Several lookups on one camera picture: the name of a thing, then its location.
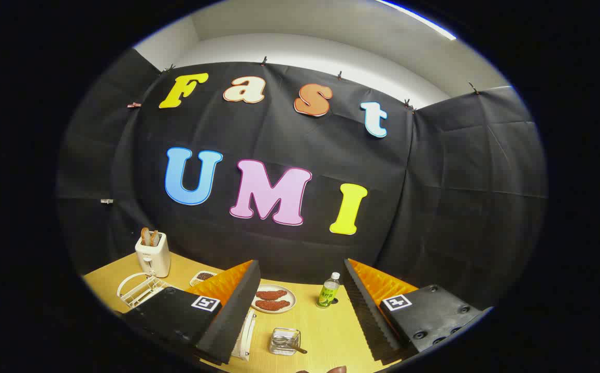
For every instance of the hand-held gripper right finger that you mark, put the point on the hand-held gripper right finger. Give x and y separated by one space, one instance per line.
370 311

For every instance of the green label drink bottle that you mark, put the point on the green label drink bottle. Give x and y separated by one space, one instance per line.
327 295

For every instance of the white toaster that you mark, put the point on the white toaster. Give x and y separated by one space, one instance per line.
155 256

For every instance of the brown toast slice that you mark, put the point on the brown toast slice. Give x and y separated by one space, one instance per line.
145 237
154 238

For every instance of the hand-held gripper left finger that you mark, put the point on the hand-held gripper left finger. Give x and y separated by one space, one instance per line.
235 311

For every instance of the red-brown sausage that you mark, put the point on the red-brown sausage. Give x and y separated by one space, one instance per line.
272 305
271 295

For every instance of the white plate with sausages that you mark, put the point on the white plate with sausages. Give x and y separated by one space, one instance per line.
292 298

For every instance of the white divided bean tray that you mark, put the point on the white divided bean tray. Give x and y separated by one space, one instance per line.
204 276

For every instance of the black backdrop cloth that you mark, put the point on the black backdrop cloth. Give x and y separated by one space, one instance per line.
279 134

